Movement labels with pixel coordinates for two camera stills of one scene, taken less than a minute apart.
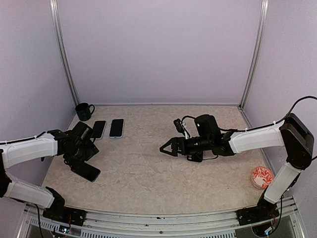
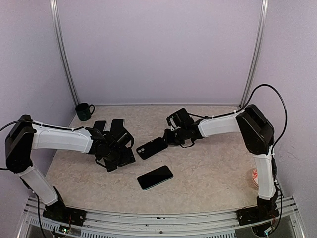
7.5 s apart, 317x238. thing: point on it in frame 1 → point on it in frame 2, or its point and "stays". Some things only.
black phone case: (197, 157) → (151, 148)
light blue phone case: (117, 128) stays
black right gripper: (175, 141) → (169, 140)
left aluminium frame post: (56, 27) stays
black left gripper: (90, 151) → (128, 157)
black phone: (98, 129) stays
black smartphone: (86, 170) → (152, 178)
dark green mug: (83, 111) stays
